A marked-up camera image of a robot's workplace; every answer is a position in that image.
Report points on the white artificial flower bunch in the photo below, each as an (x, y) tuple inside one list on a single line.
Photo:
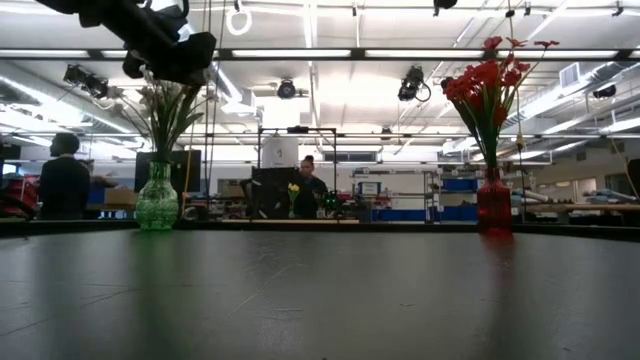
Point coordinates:
[(170, 115)]

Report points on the red artificial flower bunch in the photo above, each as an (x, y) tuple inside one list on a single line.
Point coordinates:
[(515, 77), (480, 80)]

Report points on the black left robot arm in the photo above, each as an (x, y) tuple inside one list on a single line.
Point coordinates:
[(110, 20)]

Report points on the green glass vase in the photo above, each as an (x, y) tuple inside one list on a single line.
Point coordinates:
[(156, 205)]

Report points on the red glass vase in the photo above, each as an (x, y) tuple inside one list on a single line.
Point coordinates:
[(494, 205)]

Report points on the black wide monitor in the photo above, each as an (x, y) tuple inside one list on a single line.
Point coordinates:
[(192, 172)]

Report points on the cardboard box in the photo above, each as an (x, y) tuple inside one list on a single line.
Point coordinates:
[(122, 196)]

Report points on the black desk monitor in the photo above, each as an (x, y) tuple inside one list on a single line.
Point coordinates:
[(272, 190)]

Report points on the blue box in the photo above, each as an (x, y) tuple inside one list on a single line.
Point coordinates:
[(96, 196)]

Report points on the yellow flower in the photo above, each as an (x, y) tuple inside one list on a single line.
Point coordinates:
[(293, 188)]

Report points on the black overhead beam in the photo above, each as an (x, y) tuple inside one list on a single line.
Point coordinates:
[(357, 53)]

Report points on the person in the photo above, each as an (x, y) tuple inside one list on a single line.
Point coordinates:
[(312, 187), (64, 185)]

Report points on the red machine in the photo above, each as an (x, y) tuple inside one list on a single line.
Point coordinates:
[(17, 197)]

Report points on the white framed sign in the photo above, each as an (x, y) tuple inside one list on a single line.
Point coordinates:
[(369, 188)]

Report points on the blue counter panel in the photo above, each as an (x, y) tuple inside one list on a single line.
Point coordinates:
[(425, 214)]

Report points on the blue storage crate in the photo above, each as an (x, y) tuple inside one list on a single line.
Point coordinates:
[(460, 185)]

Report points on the wooden workbench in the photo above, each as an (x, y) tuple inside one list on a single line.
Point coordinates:
[(590, 206)]

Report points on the black overhead camera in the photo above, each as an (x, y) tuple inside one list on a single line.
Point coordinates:
[(87, 80), (605, 91), (286, 90), (410, 85)]

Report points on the black metal rig frame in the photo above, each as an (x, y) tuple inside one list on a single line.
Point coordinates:
[(297, 129)]

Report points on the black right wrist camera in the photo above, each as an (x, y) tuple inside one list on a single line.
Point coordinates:
[(445, 3)]

